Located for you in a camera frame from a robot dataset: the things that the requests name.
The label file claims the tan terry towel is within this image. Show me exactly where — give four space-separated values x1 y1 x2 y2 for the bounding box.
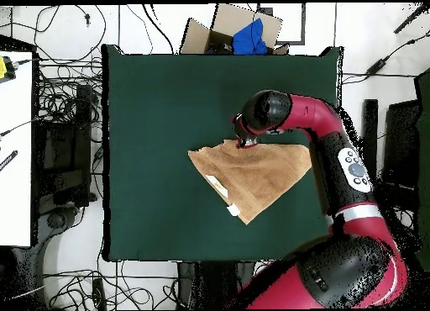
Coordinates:
186 138 313 225

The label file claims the dark green table cloth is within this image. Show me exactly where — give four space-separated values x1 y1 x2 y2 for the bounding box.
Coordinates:
101 44 343 262

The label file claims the blue cloth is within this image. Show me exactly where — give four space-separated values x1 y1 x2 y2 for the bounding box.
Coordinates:
232 18 269 55

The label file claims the brown cardboard box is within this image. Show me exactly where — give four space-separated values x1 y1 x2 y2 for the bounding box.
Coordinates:
179 3 291 55

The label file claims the black power adapter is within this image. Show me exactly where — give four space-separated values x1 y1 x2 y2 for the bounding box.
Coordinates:
364 56 391 76

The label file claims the black computer tower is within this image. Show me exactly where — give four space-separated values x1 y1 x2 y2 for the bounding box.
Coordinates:
34 84 93 208

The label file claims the black slanted bar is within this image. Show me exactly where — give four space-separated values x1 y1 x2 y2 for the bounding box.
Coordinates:
393 3 430 35

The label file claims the white desk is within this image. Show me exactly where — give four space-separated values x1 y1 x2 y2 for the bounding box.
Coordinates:
0 50 34 248

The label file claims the yellow and black tool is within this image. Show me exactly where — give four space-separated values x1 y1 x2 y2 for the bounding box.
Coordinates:
0 55 17 81

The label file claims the black upright post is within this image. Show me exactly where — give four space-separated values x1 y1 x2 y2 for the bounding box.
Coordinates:
363 98 380 177

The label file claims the black square frame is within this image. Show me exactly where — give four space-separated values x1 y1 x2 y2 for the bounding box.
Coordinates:
256 3 307 45

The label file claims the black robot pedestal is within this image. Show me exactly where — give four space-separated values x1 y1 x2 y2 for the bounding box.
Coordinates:
176 261 257 310

